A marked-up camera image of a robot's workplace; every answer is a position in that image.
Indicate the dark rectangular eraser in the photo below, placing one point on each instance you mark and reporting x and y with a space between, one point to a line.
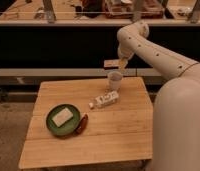
111 64

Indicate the wooden table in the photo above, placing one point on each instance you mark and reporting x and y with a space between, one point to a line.
120 132

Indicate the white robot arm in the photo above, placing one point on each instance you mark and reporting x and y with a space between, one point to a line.
176 111

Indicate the wooden tray with clutter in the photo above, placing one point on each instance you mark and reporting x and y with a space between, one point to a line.
125 9

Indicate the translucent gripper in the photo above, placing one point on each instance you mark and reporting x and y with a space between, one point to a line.
122 63

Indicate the white rectangular sponge block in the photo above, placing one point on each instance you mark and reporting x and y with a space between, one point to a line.
61 117

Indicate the green round plate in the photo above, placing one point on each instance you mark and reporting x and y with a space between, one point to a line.
69 126

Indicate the long wooden bench shelf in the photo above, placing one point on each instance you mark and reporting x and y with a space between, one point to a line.
143 72

